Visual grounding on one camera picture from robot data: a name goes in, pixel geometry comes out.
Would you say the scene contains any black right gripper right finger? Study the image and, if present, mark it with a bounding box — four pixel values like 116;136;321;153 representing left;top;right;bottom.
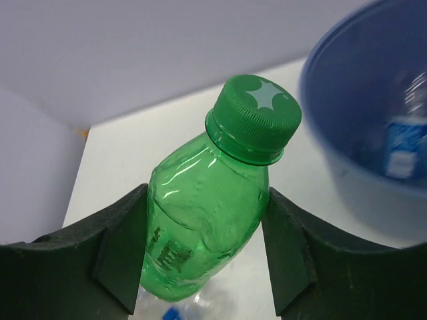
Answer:
262;189;426;319

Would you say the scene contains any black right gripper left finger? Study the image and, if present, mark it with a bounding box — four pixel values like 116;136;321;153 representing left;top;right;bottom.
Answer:
1;184;147;319

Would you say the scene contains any green plastic bottle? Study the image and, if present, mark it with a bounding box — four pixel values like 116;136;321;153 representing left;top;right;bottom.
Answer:
140;75;302;302

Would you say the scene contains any small blue label water bottle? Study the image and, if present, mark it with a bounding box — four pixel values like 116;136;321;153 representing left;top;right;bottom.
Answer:
384;72;426;180

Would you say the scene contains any blue plastic bin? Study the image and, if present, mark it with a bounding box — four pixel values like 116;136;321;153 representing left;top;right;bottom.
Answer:
300;1;426;247

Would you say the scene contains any large Pepsi bottle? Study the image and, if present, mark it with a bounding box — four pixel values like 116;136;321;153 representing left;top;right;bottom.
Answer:
129;286;216;320

